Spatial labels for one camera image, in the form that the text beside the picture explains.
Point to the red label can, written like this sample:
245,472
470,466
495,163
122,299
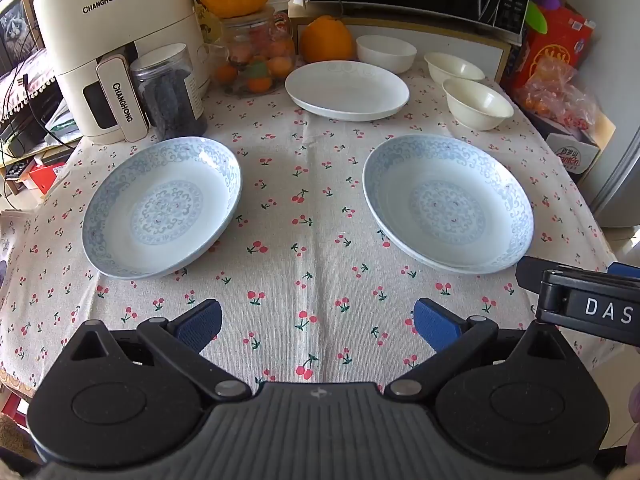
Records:
285,25

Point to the blue patterned plate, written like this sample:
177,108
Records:
160,210
450,205

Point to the silver refrigerator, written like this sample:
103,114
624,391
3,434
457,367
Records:
620,150

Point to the glass jar of small oranges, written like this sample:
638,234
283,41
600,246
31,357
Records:
255,60

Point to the dark and white cardboard box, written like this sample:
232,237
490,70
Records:
575,155

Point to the plastic bag of oranges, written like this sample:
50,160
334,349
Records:
555,95

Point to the green plastic toy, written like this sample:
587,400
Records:
535,17

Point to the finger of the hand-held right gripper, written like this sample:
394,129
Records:
530,272
625,270

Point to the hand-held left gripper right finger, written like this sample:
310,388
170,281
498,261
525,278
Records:
436,324

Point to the red cardboard box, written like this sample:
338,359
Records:
560,45

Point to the framed cat picture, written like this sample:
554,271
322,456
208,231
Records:
17,25

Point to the cherry print tablecloth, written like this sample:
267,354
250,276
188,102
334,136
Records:
310,240

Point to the lace trimmed cloth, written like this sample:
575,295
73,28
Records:
30,85

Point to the cream bowl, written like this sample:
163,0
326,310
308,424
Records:
452,67
477,105

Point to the white bowl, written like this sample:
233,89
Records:
386,55

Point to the white air fryer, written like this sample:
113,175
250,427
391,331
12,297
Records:
115,20

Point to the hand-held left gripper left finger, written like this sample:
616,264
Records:
202,325

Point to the clear jar with dark contents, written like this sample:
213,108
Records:
170,100

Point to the white plate with swirl print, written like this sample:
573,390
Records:
347,90

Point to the small red box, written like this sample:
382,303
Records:
47,177

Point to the person's right hand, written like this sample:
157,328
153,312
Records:
635,425

